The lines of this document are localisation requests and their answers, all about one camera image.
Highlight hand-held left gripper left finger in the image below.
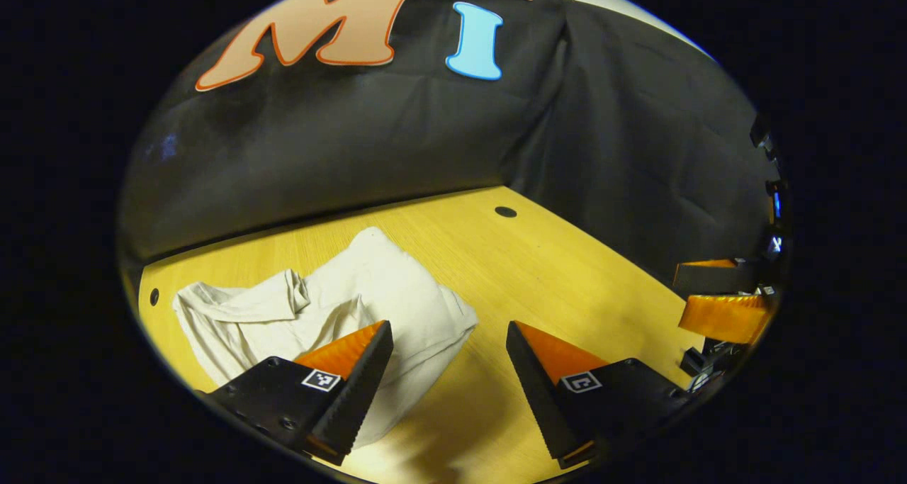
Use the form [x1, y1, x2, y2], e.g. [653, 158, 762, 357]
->
[202, 319, 395, 466]

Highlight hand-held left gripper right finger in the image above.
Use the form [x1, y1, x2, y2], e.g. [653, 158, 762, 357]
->
[505, 320, 692, 470]

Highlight white jeans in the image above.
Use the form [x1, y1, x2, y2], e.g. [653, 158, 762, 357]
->
[172, 227, 480, 449]

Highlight black backdrop cloth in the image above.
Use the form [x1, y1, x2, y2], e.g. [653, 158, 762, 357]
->
[117, 0, 784, 288]

